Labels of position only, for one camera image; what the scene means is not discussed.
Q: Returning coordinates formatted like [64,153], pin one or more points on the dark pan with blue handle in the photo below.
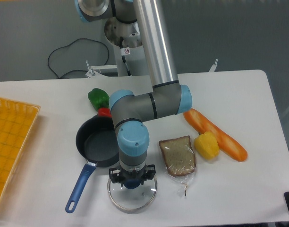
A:
[96,141]

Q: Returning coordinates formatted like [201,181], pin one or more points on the glass lid with blue knob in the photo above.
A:
[132,200]

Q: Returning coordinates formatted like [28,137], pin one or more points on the bread slice in plastic bag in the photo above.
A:
[180,161]

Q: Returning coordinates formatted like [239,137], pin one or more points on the yellow bell pepper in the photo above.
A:
[207,145]

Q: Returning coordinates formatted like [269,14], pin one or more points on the white table bracket right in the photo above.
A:
[214,66]

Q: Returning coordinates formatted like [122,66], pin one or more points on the yellow woven basket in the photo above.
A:
[16,121]

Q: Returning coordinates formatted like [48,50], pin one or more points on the orange baguette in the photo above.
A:
[226,143]

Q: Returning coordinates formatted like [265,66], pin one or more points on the white table bracket left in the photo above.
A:
[90,73]

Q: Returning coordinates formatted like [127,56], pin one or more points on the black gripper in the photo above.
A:
[120,175]

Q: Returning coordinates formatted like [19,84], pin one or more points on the green bell pepper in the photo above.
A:
[98,98]

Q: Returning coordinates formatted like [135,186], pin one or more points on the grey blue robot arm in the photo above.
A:
[168,97]

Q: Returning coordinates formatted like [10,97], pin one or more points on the red bell pepper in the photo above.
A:
[103,111]

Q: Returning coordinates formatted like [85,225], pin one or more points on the white table bracket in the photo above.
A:
[90,73]
[214,66]

